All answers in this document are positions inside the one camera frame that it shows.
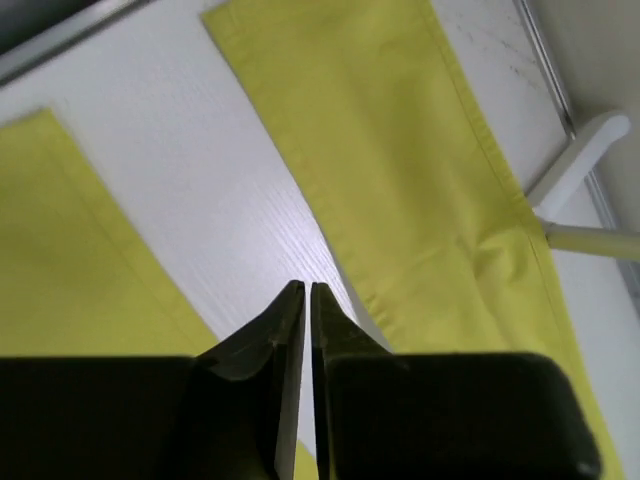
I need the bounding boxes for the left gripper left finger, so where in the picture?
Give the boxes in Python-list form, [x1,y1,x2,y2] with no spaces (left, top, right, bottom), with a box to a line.
[192,280,305,479]

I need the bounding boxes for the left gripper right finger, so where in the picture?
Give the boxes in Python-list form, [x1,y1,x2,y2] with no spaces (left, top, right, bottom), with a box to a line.
[310,283,389,479]

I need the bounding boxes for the yellow-green trousers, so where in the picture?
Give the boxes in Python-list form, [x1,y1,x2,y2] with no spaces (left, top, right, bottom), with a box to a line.
[1,1,625,479]

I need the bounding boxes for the white clothes rack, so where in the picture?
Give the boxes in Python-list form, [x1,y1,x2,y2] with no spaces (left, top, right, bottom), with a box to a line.
[527,111,639,262]

